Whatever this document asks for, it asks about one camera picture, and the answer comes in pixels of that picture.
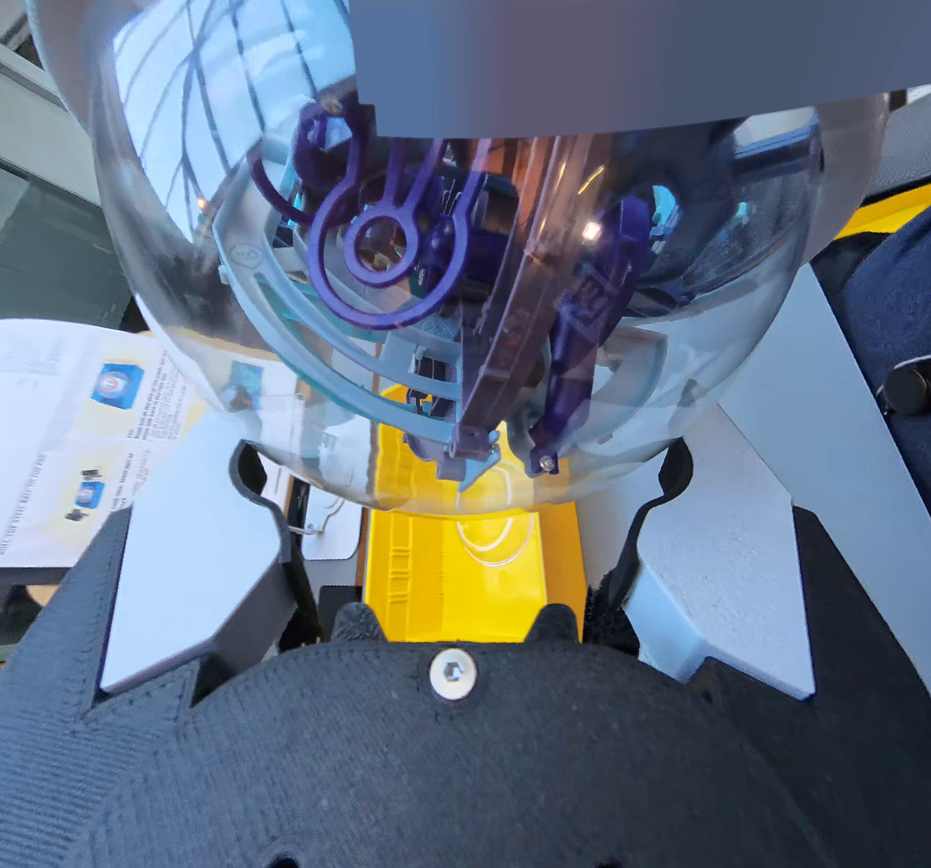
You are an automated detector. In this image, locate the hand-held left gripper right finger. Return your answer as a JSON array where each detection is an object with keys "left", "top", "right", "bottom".
[{"left": 617, "top": 438, "right": 817, "bottom": 702}]

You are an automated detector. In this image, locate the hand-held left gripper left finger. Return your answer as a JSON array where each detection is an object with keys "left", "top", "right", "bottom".
[{"left": 96, "top": 439, "right": 322, "bottom": 696}]

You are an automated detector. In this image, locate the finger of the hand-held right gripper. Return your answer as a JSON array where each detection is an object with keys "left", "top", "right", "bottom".
[{"left": 719, "top": 263, "right": 931, "bottom": 694}]

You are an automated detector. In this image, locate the clear plastic maze ball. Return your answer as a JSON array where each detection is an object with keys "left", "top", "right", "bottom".
[{"left": 25, "top": 0, "right": 893, "bottom": 518}]

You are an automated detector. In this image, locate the black round knob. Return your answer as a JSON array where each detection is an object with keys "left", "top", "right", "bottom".
[{"left": 876, "top": 365, "right": 931, "bottom": 416}]

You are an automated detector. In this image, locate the wooden clipboard with printed sheet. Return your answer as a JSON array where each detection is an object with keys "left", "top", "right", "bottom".
[{"left": 0, "top": 317, "right": 369, "bottom": 587}]

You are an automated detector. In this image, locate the yellow plastic bin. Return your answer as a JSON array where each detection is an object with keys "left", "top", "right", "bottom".
[{"left": 362, "top": 183, "right": 931, "bottom": 645}]

